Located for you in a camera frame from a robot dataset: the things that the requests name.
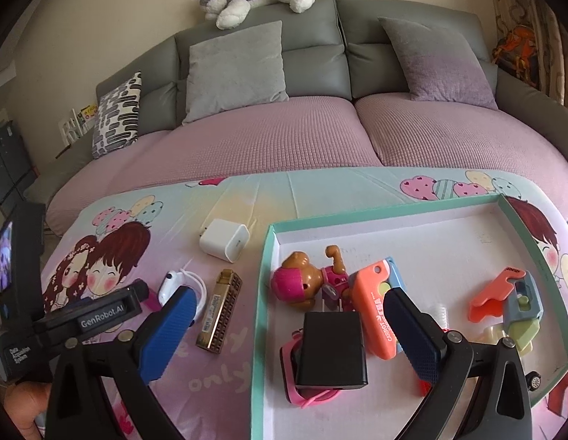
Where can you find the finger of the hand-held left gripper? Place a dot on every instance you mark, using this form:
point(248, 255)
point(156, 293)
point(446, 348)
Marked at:
point(139, 294)

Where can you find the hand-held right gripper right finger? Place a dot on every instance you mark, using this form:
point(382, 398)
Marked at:
point(412, 330)

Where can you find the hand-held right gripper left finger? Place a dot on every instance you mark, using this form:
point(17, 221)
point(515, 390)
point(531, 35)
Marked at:
point(167, 330)

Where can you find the white round toy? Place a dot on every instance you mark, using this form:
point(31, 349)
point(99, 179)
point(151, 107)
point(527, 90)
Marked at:
point(167, 284)

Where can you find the red bottle with white cap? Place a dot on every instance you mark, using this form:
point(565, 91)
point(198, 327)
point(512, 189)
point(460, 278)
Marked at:
point(442, 315)

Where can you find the orange and blue toy gun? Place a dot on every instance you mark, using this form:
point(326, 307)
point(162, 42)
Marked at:
point(371, 302)

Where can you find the orange blue green toy knife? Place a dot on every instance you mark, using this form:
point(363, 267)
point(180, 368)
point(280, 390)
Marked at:
point(494, 293)

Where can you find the teal-edged white box tray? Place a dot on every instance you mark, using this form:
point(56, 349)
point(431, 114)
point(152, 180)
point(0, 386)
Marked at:
point(403, 238)

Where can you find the pink toy watch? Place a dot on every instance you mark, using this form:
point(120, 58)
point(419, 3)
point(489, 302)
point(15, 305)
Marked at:
point(288, 362)

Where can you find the person's left hand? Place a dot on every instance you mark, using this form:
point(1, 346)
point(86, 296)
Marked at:
point(25, 408)

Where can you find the gold harmonica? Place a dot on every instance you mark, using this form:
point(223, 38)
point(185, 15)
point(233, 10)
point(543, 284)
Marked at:
point(219, 311)

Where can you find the black rectangular box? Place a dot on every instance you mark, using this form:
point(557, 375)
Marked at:
point(332, 350)

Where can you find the white charger plug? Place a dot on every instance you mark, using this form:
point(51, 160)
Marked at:
point(226, 238)

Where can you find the brown dog toy pink helmet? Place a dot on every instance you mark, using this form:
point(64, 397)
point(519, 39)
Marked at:
point(293, 284)

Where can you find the small black toy car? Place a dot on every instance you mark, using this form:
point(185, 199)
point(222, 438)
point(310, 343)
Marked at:
point(533, 380)

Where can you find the dark blue cabinet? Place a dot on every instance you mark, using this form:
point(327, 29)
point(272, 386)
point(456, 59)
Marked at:
point(9, 165)

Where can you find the printed cartoon cloth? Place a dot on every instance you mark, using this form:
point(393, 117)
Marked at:
point(311, 192)

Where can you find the black and white patterned pillow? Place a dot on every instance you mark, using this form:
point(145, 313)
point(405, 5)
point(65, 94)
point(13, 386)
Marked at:
point(116, 117)

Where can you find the books beside sofa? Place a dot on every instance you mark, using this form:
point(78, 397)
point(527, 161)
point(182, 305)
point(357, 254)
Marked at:
point(77, 123)

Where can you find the pink sofa cover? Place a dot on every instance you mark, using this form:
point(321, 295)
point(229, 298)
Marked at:
point(288, 137)

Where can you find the plain grey pillow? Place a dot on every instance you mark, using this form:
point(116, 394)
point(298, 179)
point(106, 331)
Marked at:
point(235, 73)

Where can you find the grey and lilac pillow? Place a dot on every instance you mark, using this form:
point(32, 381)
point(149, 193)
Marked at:
point(439, 64)

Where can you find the orange backpack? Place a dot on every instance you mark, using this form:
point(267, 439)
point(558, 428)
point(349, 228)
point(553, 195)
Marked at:
point(517, 50)

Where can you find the grey sofa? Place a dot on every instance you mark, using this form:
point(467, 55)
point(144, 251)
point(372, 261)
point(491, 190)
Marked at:
point(311, 27)

